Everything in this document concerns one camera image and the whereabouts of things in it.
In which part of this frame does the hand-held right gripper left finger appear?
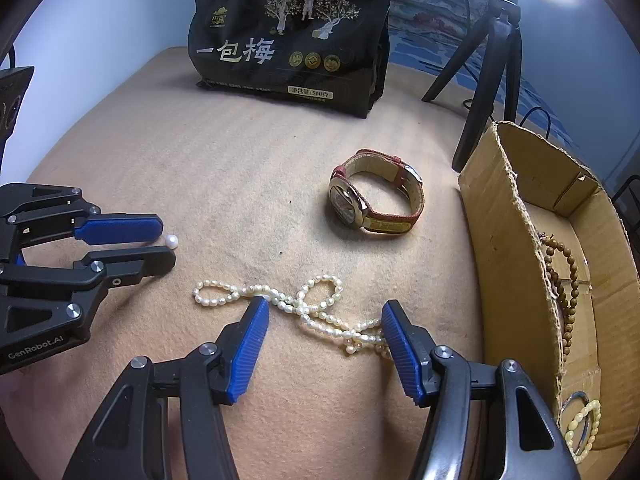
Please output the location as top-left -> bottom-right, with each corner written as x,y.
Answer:
62,296 -> 271,480

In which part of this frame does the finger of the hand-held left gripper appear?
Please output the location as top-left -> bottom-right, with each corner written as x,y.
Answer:
0,246 -> 177,333
0,184 -> 165,261

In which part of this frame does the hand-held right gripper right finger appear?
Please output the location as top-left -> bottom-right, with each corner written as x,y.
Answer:
381,299 -> 581,480

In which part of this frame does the white pearl necklace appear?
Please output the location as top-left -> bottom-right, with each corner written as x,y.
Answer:
192,273 -> 396,361

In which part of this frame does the cardboard box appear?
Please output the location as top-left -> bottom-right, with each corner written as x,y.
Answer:
457,120 -> 636,466

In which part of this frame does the silver bangle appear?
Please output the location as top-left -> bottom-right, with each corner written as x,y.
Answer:
559,391 -> 596,453

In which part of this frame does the cream bead bracelet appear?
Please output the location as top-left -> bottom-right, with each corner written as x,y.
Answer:
564,399 -> 603,465

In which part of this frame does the brown wooden bead necklace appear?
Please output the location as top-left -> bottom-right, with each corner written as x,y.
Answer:
537,232 -> 591,361

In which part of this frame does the tan blanket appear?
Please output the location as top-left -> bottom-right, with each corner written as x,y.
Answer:
0,46 -> 566,480

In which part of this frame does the dark patterned object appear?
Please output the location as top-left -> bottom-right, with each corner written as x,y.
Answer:
0,66 -> 37,161

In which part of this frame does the black printed snack bag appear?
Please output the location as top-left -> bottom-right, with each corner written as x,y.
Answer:
187,0 -> 396,120

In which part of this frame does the black tripod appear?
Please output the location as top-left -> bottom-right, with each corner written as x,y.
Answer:
421,0 -> 526,173

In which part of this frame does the red strap wristwatch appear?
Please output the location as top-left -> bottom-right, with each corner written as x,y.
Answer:
327,149 -> 426,234

